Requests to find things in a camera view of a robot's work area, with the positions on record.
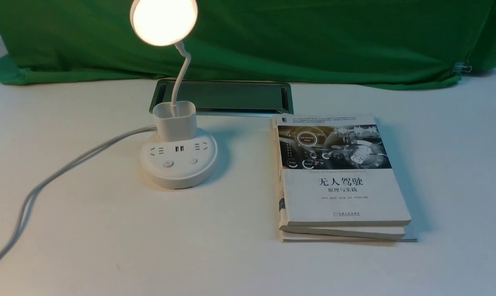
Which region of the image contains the white desk lamp socket base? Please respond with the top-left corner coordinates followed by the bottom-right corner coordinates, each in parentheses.
top-left (130, 0), bottom-right (218, 190)

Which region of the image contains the top white paperback book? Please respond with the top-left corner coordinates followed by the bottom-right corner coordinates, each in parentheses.
top-left (271, 114), bottom-right (412, 227)

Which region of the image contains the bottom white book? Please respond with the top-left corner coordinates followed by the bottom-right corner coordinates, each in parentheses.
top-left (278, 197), bottom-right (418, 243)

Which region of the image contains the green backdrop cloth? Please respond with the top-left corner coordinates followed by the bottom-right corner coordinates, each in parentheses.
top-left (0, 0), bottom-right (496, 90)

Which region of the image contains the silver binder clip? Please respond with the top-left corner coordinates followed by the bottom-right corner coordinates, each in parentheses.
top-left (452, 60), bottom-right (473, 76)

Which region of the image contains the metal desk cable hatch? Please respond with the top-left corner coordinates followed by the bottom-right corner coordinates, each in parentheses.
top-left (149, 79), bottom-right (294, 116)

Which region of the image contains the grey lamp power cable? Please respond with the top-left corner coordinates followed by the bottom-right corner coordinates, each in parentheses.
top-left (0, 125), bottom-right (158, 274)

